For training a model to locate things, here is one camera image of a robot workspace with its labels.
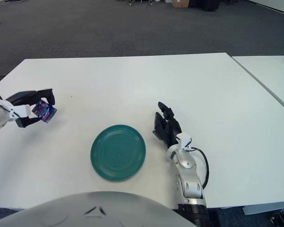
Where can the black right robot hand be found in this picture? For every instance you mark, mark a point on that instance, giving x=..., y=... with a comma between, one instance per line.
x=169, y=132

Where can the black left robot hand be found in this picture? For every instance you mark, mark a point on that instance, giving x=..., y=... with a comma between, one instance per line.
x=26, y=95

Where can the purple gum pack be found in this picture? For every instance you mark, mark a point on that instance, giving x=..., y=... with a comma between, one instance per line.
x=46, y=111

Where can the green round plate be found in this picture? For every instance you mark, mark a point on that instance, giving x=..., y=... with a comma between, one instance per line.
x=118, y=153

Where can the silver robot torso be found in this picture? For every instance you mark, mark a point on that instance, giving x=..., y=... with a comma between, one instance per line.
x=97, y=210

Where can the brown cardboard box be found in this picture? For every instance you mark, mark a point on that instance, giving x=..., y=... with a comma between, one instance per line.
x=180, y=2

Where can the wheeled metal cart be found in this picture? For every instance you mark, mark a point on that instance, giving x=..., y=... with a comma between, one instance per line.
x=142, y=1

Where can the black cabinet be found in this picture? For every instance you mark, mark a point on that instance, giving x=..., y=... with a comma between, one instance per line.
x=211, y=4

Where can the black caster base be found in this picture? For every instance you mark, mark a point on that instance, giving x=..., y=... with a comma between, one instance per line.
x=282, y=220

